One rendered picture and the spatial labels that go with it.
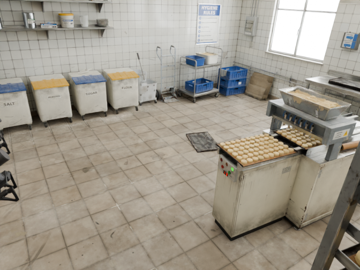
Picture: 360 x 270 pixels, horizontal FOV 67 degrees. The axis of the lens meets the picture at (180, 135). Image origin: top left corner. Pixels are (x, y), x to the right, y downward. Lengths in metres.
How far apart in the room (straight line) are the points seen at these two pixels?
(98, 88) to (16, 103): 1.31
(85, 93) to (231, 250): 3.60
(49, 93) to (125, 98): 1.34
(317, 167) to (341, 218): 1.92
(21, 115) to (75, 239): 2.73
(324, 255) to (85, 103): 4.73
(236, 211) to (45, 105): 3.64
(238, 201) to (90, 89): 3.50
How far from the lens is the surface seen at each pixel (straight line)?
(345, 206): 0.74
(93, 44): 5.65
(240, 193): 2.41
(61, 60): 5.57
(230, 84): 6.68
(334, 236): 0.79
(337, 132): 2.59
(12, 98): 4.96
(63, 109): 5.11
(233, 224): 2.63
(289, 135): 2.87
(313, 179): 2.73
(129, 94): 5.38
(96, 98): 5.18
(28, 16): 5.17
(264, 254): 2.83
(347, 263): 0.84
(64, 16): 5.23
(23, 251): 2.98
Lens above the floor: 2.07
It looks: 27 degrees down
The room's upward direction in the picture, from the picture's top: 2 degrees clockwise
